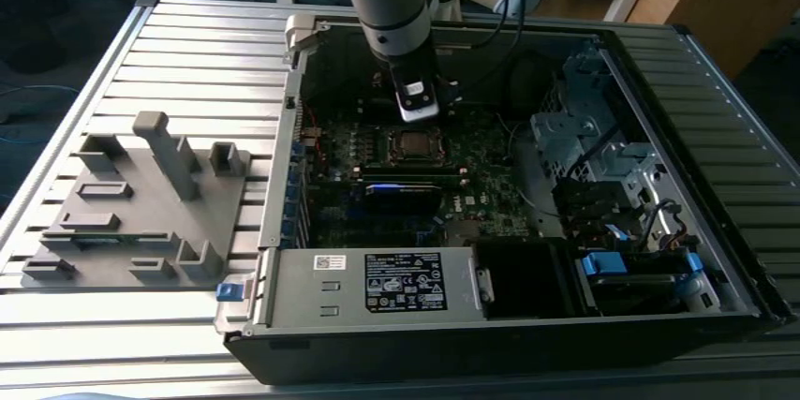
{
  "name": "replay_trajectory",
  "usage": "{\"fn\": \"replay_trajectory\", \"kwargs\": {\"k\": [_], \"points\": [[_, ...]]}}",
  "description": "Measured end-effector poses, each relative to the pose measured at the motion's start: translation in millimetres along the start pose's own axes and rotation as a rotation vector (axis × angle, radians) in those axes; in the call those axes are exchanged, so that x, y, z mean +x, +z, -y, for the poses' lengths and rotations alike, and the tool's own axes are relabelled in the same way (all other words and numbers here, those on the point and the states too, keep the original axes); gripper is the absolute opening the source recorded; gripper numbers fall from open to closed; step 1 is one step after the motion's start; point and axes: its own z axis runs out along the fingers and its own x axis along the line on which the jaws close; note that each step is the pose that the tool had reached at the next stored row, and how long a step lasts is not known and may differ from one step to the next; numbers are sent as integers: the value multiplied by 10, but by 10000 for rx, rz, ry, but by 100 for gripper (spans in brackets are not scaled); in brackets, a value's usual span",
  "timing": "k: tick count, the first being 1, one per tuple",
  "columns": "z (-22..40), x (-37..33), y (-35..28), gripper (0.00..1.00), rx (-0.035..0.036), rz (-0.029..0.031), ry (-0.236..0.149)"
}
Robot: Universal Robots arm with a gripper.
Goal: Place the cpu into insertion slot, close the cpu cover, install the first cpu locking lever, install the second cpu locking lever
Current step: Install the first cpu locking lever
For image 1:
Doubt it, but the CPU with silver top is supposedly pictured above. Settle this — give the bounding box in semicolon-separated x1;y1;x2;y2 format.
399;131;438;156

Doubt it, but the metal socket cover frame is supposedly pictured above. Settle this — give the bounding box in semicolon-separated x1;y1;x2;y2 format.
386;126;452;166

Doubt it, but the white-clip RAM slot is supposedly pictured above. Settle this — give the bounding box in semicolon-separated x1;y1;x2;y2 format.
355;174;471;185
352;164;470;176

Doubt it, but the grey case latch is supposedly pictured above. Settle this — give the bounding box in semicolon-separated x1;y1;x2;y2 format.
283;14;331;66

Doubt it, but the silver metal drive cage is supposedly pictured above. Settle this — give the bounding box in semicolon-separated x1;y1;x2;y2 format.
530;38;674;251

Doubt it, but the green motherboard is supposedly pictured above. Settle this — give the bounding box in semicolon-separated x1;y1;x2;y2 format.
291;95;568;251

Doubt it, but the black graphics card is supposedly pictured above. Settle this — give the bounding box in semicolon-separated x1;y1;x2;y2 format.
366;183;447;228

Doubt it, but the grey power supply unit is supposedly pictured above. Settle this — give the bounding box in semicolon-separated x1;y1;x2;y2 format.
262;247;495;329

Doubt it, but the grey parts rack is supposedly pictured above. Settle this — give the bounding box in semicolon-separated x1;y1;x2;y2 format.
22;111;255;289

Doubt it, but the blue case latch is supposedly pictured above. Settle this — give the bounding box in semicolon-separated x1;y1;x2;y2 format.
214;281;244;303

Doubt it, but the dark office chair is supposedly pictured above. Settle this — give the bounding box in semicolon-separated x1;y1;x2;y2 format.
0;0;74;76

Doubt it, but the hard disk in blue carrier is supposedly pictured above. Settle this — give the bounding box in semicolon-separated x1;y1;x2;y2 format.
578;249;708;317

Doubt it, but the green RAM stick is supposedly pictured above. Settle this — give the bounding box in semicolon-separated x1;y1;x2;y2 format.
72;233;140;245

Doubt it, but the black open PC case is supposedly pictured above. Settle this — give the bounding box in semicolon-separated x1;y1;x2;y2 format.
211;13;799;387

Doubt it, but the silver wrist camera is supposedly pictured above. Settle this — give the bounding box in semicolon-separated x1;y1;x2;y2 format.
392;75;444;124

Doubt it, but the thin black wire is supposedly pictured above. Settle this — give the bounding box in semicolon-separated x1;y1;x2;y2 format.
642;197;687;251

